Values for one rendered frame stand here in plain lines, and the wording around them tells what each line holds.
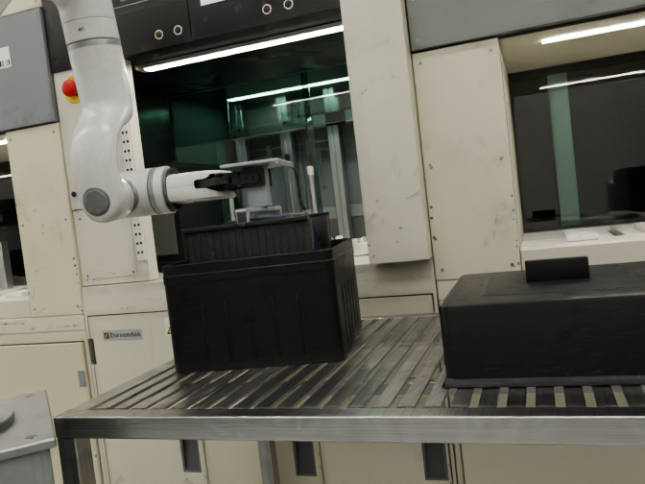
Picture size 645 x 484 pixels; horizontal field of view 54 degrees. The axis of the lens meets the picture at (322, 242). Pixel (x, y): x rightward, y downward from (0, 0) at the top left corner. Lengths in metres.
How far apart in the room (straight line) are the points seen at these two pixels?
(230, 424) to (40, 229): 1.07
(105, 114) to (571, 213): 1.15
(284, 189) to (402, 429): 1.72
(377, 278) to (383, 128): 0.31
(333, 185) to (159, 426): 1.57
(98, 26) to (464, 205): 0.74
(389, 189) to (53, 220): 0.87
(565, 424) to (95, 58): 0.90
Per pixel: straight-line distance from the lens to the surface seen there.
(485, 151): 1.28
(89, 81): 1.16
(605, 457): 1.38
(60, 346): 1.75
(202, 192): 1.08
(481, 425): 0.70
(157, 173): 1.13
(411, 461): 1.42
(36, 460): 0.86
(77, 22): 1.18
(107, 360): 1.67
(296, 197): 2.26
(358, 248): 1.53
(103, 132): 1.10
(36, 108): 1.74
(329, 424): 0.74
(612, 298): 0.77
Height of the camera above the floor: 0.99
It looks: 3 degrees down
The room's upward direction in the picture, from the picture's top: 7 degrees counter-clockwise
